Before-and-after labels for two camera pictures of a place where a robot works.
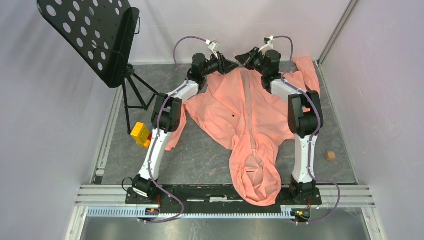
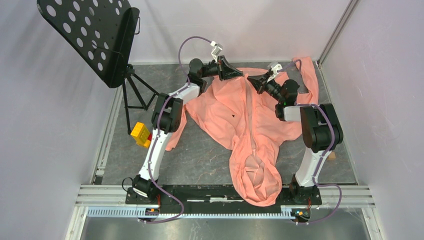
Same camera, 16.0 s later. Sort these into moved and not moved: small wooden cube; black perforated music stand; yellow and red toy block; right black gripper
Moved: right black gripper
Not moved: black perforated music stand; yellow and red toy block; small wooden cube
